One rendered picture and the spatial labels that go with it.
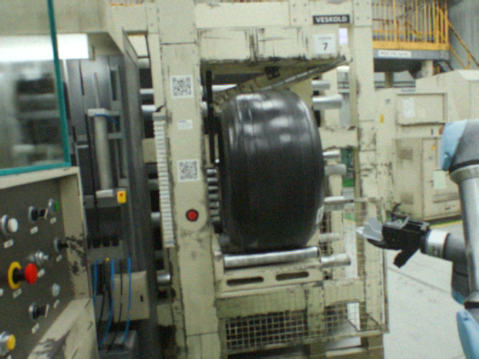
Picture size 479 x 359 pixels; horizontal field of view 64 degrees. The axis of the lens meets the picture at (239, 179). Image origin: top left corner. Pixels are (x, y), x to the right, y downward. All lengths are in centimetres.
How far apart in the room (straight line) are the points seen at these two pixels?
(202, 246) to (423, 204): 477
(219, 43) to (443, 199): 495
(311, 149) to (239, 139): 23
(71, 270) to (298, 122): 80
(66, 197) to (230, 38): 94
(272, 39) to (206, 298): 107
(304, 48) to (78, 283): 125
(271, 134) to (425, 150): 478
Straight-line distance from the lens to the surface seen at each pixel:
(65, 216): 116
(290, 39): 174
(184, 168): 136
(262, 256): 136
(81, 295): 121
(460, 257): 115
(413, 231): 119
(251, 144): 118
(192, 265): 143
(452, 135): 98
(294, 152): 120
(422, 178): 587
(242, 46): 169
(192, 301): 147
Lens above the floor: 130
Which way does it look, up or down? 5 degrees down
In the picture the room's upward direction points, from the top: 4 degrees counter-clockwise
